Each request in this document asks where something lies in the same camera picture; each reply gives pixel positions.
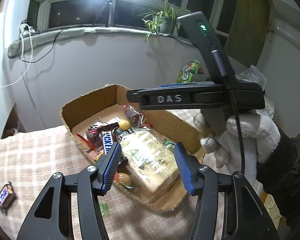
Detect rice cracker pack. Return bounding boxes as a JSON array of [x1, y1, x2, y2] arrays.
[[120, 131, 178, 196]]

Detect blue orange candy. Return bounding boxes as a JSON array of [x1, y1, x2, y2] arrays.
[[115, 172, 134, 189]]

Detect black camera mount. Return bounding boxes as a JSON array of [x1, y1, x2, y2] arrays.
[[178, 11, 237, 83]]

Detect green paper gift bag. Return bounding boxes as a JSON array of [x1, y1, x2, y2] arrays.
[[177, 60, 200, 83]]

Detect small green snack packet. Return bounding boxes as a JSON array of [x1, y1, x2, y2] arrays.
[[99, 202, 110, 217]]

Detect Snickers bar English label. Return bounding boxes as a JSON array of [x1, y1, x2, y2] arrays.
[[101, 131, 118, 155]]

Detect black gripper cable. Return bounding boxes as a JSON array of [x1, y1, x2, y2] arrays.
[[228, 87, 246, 178]]

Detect plaid pink tablecloth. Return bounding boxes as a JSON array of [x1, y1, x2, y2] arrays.
[[0, 108, 266, 240]]

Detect white air conditioner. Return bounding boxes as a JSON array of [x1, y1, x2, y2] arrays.
[[269, 18, 300, 51]]

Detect dark candy red ties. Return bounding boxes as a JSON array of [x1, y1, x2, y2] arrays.
[[76, 121, 107, 153]]

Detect cardboard box tray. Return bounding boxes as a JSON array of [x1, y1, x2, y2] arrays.
[[60, 85, 204, 212]]

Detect black patterned candy packet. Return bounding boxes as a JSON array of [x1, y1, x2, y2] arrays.
[[117, 128, 135, 140]]

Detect black sleeved right forearm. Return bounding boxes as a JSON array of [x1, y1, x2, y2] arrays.
[[257, 131, 300, 228]]

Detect Snickers bar Chinese label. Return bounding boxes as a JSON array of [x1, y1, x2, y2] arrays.
[[0, 181, 17, 215]]

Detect white gloved right hand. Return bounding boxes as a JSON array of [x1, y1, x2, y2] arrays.
[[193, 113, 281, 184]]

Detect grey windowsill cloth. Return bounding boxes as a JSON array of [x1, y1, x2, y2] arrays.
[[7, 26, 198, 59]]

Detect white power strip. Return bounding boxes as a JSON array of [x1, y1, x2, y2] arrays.
[[19, 23, 37, 37]]

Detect potted spider plant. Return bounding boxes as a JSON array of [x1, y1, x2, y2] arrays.
[[139, 0, 188, 42]]

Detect black power cable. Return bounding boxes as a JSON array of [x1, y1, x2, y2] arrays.
[[18, 28, 65, 64]]

